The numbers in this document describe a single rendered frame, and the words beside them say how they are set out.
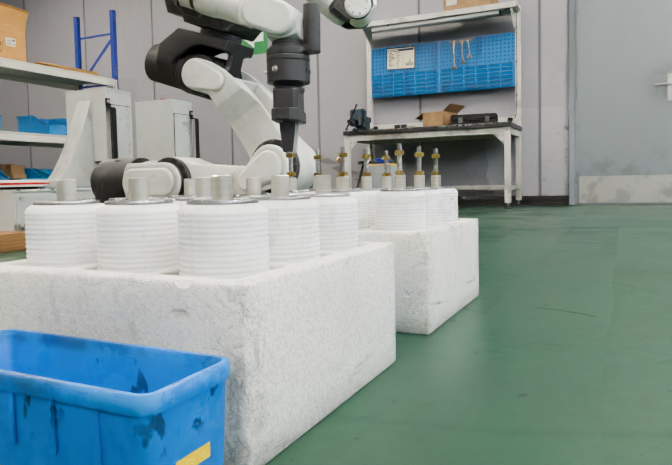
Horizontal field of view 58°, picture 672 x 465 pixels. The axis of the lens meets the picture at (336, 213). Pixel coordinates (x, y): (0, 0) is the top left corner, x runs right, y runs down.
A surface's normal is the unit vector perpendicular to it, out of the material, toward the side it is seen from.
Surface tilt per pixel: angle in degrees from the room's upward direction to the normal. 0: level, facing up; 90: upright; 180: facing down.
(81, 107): 70
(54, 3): 90
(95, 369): 88
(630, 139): 90
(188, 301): 90
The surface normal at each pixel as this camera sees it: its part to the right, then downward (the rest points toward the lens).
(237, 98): -0.21, 0.43
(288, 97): -0.12, 0.05
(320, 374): 0.90, 0.00
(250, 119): -0.43, 0.06
